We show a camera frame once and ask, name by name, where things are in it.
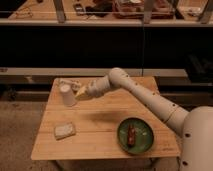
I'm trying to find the beige sponge block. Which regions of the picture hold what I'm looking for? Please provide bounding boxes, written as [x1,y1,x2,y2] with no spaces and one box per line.
[54,122,76,140]

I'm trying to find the brown sausage on plate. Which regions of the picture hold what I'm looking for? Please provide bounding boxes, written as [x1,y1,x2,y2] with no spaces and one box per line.
[127,124,136,147]

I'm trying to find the small clear glass bottle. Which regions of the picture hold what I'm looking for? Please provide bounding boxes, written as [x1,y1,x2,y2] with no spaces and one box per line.
[59,79,82,91]

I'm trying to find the white paper cup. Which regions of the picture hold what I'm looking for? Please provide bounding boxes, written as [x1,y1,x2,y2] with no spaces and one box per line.
[59,84,77,106]

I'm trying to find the wooden table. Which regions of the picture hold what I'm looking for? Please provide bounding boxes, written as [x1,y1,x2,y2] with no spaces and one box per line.
[31,82,180,160]

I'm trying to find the black phone on shelf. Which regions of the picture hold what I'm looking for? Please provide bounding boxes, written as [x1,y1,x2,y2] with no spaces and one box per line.
[73,3,85,16]

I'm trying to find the tray of items on shelf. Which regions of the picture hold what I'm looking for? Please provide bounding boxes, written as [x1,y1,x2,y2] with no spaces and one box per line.
[112,0,174,19]

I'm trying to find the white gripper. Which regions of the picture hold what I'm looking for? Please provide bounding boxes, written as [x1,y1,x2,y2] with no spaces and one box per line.
[75,78,109,99]

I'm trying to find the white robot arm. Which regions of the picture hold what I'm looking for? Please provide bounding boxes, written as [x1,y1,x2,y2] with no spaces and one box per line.
[76,68,213,171]

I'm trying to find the green round plate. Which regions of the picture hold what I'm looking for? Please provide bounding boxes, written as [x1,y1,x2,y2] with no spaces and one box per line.
[117,117,154,155]

